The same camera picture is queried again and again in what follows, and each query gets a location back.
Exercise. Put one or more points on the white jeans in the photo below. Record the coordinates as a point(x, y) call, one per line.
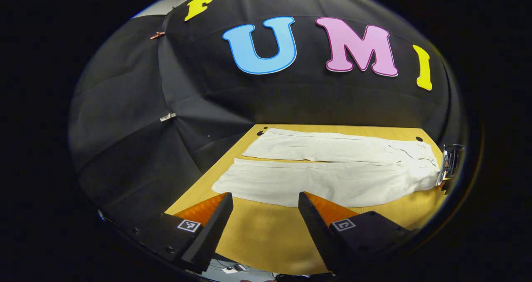
point(324, 178)

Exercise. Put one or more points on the copper clip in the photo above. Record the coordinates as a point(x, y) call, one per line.
point(157, 35)

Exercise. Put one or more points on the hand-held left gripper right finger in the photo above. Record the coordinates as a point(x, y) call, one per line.
point(314, 228)

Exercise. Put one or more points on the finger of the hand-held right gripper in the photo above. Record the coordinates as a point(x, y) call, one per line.
point(451, 165)

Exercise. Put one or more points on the silver clip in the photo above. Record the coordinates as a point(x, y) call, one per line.
point(167, 117)

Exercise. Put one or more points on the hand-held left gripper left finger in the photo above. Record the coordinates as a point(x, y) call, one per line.
point(216, 228)

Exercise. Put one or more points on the black backdrop cloth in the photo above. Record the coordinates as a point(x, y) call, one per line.
point(199, 107)

